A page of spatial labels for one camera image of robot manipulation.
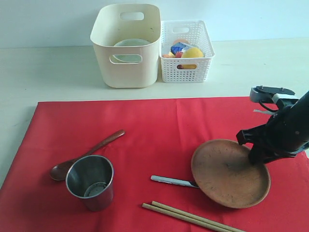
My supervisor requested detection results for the dark brown spoon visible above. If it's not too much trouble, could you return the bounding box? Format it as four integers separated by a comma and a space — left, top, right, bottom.
49, 130, 125, 181

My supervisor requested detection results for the light green bowl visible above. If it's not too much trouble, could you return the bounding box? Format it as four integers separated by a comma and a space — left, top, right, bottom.
111, 39, 150, 63

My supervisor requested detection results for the red tablecloth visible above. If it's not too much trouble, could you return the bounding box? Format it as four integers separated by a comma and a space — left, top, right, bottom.
0, 97, 309, 232

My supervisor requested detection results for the metal table knife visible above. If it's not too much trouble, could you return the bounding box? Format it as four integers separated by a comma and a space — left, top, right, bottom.
150, 175, 199, 188

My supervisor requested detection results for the white perforated basket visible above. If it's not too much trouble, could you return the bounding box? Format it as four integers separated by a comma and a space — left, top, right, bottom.
159, 20, 215, 83

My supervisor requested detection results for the red toy sausage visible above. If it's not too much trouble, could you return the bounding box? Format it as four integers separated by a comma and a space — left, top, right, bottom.
175, 51, 183, 70

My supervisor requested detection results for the blue white milk carton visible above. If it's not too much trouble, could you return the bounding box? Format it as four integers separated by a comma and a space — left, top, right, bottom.
170, 42, 194, 55

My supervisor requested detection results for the upper wooden chopstick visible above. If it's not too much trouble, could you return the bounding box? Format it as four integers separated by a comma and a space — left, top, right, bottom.
151, 201, 243, 232

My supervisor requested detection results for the cream plastic bin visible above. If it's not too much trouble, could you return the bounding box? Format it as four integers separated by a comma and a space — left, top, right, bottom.
90, 3, 161, 88

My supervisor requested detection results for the fried chicken strip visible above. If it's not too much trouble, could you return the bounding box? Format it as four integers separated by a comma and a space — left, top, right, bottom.
162, 54, 173, 58

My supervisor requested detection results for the brown wooden plate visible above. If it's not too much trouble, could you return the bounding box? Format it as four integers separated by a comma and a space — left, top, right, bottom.
191, 139, 271, 209

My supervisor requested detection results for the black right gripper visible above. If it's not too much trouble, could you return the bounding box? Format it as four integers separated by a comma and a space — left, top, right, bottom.
236, 93, 309, 165

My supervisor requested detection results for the brown egg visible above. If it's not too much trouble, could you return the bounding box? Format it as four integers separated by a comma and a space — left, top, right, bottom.
173, 39, 189, 44

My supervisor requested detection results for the wooden chopstick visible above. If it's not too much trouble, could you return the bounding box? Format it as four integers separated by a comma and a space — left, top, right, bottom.
142, 203, 229, 232
151, 201, 243, 232

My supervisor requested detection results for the lower wooden chopstick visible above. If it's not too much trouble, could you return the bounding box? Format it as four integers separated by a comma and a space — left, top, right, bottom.
142, 203, 229, 232

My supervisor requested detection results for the stainless steel cup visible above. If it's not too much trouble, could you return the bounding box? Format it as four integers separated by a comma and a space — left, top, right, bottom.
65, 155, 114, 212

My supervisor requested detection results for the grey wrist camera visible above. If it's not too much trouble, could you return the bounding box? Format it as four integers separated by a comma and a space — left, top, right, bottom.
250, 86, 299, 107

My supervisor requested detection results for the yellow lemon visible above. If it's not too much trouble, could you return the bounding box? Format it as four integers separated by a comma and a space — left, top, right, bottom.
181, 47, 204, 69

